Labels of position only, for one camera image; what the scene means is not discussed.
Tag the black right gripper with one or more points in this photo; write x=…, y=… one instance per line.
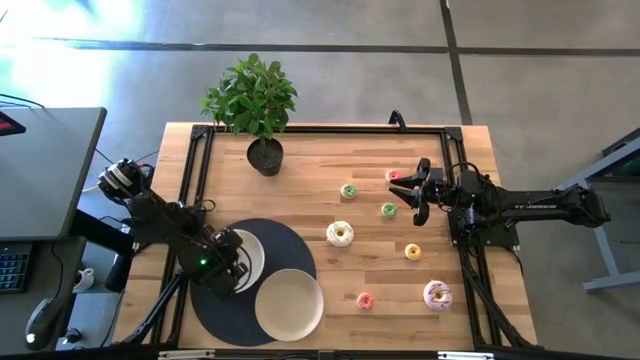
x=434, y=189

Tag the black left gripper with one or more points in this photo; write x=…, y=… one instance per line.
x=227, y=262

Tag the small green donut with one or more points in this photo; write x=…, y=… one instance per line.
x=389, y=209
x=348, y=190

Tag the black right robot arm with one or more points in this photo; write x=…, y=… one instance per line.
x=540, y=205

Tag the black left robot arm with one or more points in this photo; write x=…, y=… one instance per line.
x=160, y=220

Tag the small pink donut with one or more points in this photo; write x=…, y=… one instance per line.
x=365, y=301
x=393, y=175

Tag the white round plate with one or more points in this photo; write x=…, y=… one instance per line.
x=255, y=255

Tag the small yellow donut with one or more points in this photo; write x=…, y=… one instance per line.
x=413, y=251

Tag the round dark grey placemat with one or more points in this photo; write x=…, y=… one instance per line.
x=290, y=245

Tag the beige round plate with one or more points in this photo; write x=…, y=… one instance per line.
x=289, y=305

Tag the large white sprinkled donut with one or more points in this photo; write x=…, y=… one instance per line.
x=340, y=233

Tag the large pink purple-striped donut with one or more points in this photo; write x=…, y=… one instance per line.
x=438, y=295

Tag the white mug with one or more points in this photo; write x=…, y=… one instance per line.
x=84, y=280

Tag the green plant in black pot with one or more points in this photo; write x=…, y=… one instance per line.
x=252, y=97

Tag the black computer mouse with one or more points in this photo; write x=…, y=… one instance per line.
x=42, y=320

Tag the dark grey side desk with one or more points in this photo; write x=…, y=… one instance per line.
x=45, y=170

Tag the black keyboard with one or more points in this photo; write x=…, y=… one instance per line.
x=12, y=267

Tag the red and black device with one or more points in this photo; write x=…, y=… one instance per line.
x=9, y=124

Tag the grey metal table frame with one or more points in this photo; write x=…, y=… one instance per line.
x=595, y=175

